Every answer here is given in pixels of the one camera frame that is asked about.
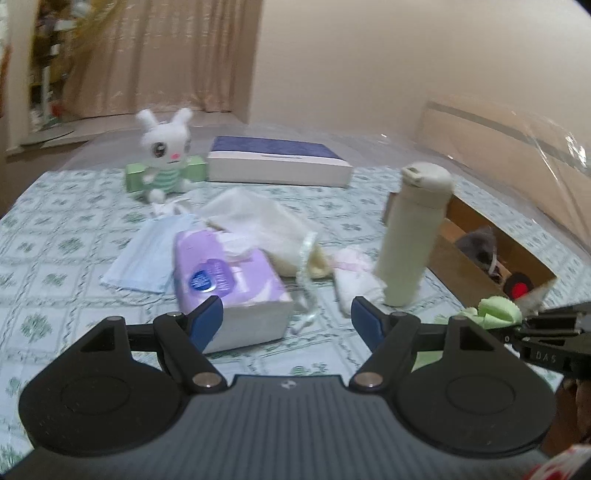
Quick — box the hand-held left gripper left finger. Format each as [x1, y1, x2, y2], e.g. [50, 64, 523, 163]
[78, 295, 227, 393]

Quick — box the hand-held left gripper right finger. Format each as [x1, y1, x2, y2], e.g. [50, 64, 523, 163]
[349, 296, 506, 393]

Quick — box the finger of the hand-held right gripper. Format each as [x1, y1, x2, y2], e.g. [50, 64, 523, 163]
[505, 323, 586, 346]
[526, 302, 591, 328]

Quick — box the black red round pad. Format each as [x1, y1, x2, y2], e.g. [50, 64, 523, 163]
[503, 272, 532, 298]

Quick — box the light green cloth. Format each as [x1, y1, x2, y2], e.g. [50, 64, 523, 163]
[455, 295, 525, 329]

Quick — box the blue face mask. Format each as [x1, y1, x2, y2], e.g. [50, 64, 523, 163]
[100, 215, 197, 294]

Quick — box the brown cardboard box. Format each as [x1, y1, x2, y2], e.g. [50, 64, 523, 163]
[383, 191, 558, 308]

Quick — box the grey eye mask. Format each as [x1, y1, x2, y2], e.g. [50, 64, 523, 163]
[455, 226, 499, 271]

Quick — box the white cloth bag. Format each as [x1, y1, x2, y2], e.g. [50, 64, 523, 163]
[196, 187, 319, 278]

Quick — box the white pink small cloth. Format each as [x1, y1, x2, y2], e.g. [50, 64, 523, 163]
[332, 247, 389, 317]

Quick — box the purple white tissue pack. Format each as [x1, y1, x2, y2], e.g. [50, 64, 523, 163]
[173, 229, 294, 355]

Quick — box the cream thermos bottle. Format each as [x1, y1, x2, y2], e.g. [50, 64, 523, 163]
[374, 162, 454, 306]

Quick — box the person's red white clothing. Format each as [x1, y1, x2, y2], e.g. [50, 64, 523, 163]
[526, 443, 591, 480]

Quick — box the light green box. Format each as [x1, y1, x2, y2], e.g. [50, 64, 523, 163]
[124, 155, 207, 192]

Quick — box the blue white flat box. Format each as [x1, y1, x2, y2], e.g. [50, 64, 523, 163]
[206, 136, 354, 188]

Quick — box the plastic wrapped headboard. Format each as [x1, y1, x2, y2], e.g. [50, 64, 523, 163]
[416, 99, 591, 241]

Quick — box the white plush bunny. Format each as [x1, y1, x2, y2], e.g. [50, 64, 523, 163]
[135, 107, 195, 206]

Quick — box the beige patterned curtain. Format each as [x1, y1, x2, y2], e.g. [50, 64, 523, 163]
[62, 0, 257, 118]

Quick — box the cluttered wooden shelf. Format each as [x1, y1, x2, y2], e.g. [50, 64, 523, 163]
[28, 0, 79, 130]

